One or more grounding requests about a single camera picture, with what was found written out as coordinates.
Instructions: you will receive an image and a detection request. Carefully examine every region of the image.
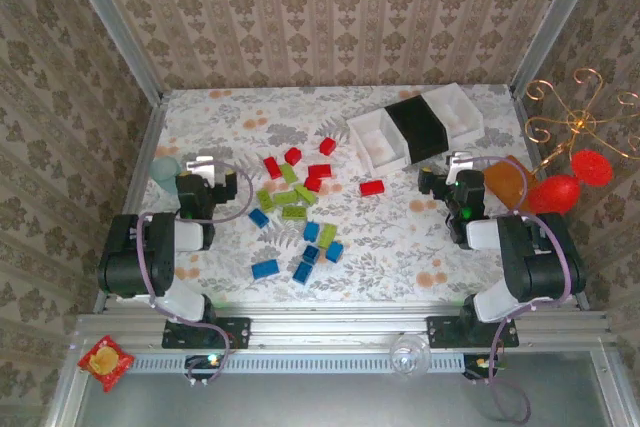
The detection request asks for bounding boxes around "black plastic bin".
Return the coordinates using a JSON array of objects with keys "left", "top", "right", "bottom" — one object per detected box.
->
[{"left": 384, "top": 95, "right": 449, "bottom": 166}]

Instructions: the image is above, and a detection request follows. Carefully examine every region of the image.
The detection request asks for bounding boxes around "white plastic bin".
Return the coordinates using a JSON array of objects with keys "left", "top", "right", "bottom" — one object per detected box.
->
[
  {"left": 347, "top": 109, "right": 412, "bottom": 174},
  {"left": 422, "top": 81, "right": 485, "bottom": 141}
]

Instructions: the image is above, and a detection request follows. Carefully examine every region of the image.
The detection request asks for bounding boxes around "light blue plastic cup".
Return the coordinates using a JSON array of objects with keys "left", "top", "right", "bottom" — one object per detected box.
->
[{"left": 151, "top": 156, "right": 182, "bottom": 197}]

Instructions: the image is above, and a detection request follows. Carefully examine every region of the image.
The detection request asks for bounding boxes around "amber translucent plastic piece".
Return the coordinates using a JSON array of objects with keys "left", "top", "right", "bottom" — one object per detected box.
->
[{"left": 482, "top": 155, "right": 539, "bottom": 211}]

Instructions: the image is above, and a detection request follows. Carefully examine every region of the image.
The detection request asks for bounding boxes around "floral tablecloth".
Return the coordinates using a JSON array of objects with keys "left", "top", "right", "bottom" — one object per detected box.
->
[{"left": 144, "top": 86, "right": 576, "bottom": 306}]

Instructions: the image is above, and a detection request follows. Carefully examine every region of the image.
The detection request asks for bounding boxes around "red egg-shaped ornament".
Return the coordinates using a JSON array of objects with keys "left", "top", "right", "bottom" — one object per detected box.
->
[{"left": 528, "top": 174, "right": 582, "bottom": 216}]

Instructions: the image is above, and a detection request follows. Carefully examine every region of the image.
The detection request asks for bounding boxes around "red round ornament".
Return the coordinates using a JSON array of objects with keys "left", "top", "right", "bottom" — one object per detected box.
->
[{"left": 570, "top": 149, "right": 614, "bottom": 188}]

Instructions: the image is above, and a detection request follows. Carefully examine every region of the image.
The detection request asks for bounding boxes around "clear glass ball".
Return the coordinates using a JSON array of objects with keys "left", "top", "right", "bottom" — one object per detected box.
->
[{"left": 389, "top": 332, "right": 431, "bottom": 378}]

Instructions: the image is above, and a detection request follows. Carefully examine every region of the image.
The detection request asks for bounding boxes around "small circuit board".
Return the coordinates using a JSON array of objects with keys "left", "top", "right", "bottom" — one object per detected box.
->
[
  {"left": 462, "top": 352, "right": 504, "bottom": 382},
  {"left": 184, "top": 352, "right": 226, "bottom": 382}
]

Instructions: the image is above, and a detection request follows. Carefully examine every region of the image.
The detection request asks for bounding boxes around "red snack packet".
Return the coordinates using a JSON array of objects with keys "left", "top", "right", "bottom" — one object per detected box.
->
[{"left": 77, "top": 335, "right": 135, "bottom": 394}]

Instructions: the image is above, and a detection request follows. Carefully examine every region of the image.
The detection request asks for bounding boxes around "grey metal panel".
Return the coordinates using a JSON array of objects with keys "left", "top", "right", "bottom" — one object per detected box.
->
[{"left": 79, "top": 351, "right": 616, "bottom": 427}]

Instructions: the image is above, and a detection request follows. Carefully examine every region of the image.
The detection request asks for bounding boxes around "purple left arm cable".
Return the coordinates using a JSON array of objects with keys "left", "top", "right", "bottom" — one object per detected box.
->
[{"left": 137, "top": 159, "right": 256, "bottom": 388}]

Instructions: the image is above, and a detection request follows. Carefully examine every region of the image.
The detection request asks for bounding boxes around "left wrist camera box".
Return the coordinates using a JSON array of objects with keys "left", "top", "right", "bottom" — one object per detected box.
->
[{"left": 185, "top": 155, "right": 217, "bottom": 183}]

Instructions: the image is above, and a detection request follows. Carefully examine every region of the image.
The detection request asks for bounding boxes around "aluminium side rail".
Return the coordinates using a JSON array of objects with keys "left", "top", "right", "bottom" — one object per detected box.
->
[{"left": 92, "top": 96, "right": 169, "bottom": 313}]

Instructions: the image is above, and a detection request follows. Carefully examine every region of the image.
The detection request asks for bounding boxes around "gold wire stand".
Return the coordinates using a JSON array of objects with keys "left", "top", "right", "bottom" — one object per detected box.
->
[{"left": 524, "top": 66, "right": 640, "bottom": 178}]

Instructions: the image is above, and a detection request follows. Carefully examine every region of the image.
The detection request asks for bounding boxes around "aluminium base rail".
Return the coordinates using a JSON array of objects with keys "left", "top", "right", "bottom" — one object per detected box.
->
[{"left": 74, "top": 304, "right": 614, "bottom": 351}]

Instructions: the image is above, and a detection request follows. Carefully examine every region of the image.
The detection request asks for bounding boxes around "aluminium frame post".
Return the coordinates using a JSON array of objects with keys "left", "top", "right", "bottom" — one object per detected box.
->
[
  {"left": 57, "top": 0, "right": 166, "bottom": 106},
  {"left": 509, "top": 0, "right": 609, "bottom": 96}
]

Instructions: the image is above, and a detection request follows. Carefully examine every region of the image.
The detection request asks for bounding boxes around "slotted grey cable duct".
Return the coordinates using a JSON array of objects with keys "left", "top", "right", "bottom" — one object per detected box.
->
[{"left": 132, "top": 352, "right": 469, "bottom": 374}]

